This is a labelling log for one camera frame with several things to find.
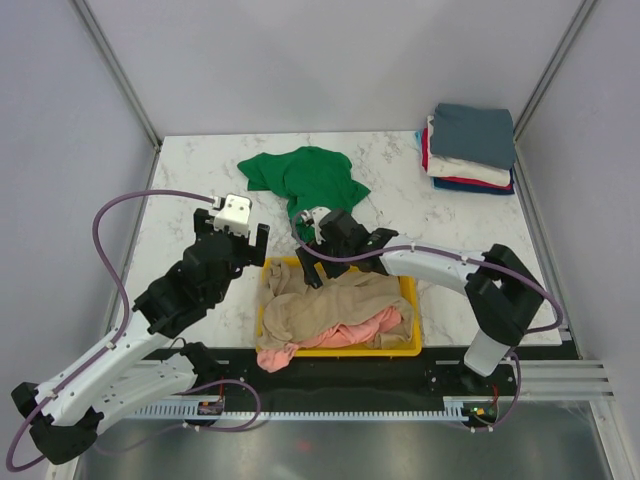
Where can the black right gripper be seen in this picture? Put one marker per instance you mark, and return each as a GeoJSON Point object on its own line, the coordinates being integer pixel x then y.
{"type": "Point", "coordinates": [311, 275]}

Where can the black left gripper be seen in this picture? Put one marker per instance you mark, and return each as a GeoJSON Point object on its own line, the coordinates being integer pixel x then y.
{"type": "Point", "coordinates": [251, 253]}

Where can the yellow plastic bin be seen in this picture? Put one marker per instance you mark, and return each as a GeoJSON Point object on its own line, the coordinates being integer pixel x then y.
{"type": "Point", "coordinates": [410, 349]}

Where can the beige t shirt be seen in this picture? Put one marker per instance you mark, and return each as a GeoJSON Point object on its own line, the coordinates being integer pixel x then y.
{"type": "Point", "coordinates": [294, 312]}

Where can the green t shirt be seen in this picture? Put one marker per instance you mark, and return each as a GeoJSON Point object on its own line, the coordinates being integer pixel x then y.
{"type": "Point", "coordinates": [306, 178]}

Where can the pink t shirt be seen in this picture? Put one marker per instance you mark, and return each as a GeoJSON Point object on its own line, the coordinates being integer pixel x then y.
{"type": "Point", "coordinates": [345, 335]}

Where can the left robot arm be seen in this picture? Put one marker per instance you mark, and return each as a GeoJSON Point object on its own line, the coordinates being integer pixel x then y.
{"type": "Point", "coordinates": [65, 415]}

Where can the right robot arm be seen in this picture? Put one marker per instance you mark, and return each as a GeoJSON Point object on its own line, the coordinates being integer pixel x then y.
{"type": "Point", "coordinates": [503, 294]}

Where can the folded navy t shirt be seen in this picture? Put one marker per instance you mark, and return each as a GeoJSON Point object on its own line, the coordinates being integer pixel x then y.
{"type": "Point", "coordinates": [474, 186]}

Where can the folded cream t shirt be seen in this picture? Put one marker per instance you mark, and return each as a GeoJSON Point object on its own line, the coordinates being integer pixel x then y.
{"type": "Point", "coordinates": [470, 171]}

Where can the folded light blue t shirt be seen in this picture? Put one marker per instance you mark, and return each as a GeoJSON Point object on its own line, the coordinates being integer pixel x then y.
{"type": "Point", "coordinates": [419, 139]}

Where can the folded red t shirt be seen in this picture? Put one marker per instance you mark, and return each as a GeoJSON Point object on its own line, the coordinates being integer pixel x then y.
{"type": "Point", "coordinates": [480, 182]}

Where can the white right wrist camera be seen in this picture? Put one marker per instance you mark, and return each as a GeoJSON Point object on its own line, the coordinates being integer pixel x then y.
{"type": "Point", "coordinates": [311, 220]}

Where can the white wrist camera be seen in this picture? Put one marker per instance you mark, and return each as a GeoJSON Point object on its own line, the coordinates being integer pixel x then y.
{"type": "Point", "coordinates": [311, 220]}
{"type": "Point", "coordinates": [233, 214]}

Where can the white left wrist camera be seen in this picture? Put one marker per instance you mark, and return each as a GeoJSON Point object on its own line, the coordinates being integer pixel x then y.
{"type": "Point", "coordinates": [233, 214]}

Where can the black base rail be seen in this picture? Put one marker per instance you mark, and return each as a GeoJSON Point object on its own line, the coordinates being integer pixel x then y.
{"type": "Point", "coordinates": [349, 384]}

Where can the white slotted cable duct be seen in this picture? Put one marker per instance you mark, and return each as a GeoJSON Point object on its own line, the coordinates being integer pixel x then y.
{"type": "Point", "coordinates": [197, 410]}

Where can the aluminium extrusion rail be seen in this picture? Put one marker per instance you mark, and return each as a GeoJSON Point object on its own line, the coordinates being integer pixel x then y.
{"type": "Point", "coordinates": [564, 380]}

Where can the left aluminium frame post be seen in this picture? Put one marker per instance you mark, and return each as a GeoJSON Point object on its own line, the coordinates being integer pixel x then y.
{"type": "Point", "coordinates": [98, 37]}

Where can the aluminium frame post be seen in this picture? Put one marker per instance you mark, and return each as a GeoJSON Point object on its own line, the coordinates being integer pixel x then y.
{"type": "Point", "coordinates": [98, 37]}
{"type": "Point", "coordinates": [570, 36]}

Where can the right aluminium frame post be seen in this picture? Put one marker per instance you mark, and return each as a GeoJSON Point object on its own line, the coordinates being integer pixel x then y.
{"type": "Point", "coordinates": [570, 36]}

